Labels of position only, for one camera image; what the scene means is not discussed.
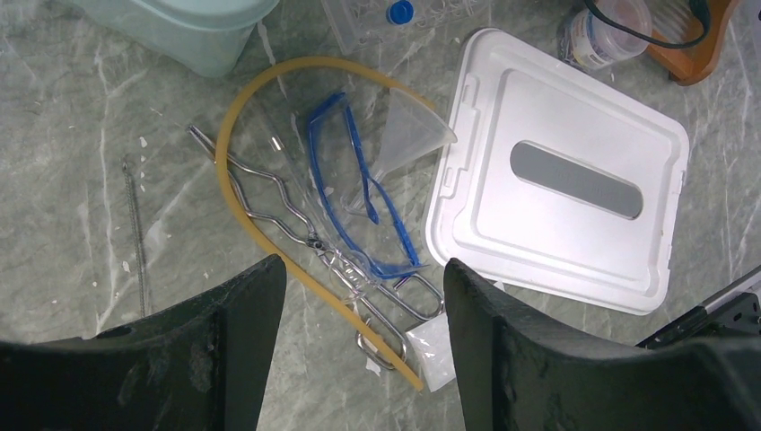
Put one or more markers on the clear round plastic container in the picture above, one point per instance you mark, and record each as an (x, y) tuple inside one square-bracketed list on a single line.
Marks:
[(589, 44)]

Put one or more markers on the clear plastic funnel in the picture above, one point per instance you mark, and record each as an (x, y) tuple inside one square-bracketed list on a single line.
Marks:
[(411, 132)]

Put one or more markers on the white plastic bin lid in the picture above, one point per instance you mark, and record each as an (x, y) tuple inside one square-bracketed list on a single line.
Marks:
[(557, 182)]

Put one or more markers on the brown test tube brush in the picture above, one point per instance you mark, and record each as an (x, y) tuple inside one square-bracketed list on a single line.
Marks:
[(136, 235)]

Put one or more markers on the clear glass test tube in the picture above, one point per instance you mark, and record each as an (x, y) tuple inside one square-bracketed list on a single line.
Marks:
[(300, 200)]

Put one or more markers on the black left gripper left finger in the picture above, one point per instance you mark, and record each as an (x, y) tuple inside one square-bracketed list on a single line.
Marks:
[(201, 364)]

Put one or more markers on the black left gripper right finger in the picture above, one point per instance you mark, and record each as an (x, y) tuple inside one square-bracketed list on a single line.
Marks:
[(520, 369)]

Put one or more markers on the blue safety glasses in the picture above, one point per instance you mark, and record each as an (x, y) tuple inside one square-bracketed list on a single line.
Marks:
[(382, 243)]

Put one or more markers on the small white plastic bag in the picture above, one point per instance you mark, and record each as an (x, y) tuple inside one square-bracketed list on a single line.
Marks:
[(430, 341)]

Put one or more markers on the blue capped test tube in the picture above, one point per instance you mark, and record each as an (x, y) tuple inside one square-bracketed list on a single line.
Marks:
[(401, 12)]

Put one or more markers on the light green plastic bin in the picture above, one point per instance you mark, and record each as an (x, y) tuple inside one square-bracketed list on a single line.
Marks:
[(206, 36)]

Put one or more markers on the black mounting rail base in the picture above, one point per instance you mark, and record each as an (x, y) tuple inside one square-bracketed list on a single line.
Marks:
[(734, 311)]

